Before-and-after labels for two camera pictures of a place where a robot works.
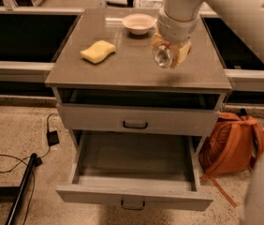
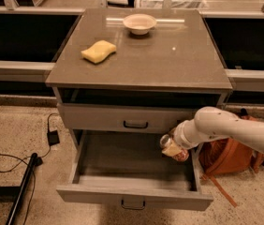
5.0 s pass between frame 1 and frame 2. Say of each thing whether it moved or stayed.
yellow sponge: stayed
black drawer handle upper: stayed
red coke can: moved
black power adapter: stayed
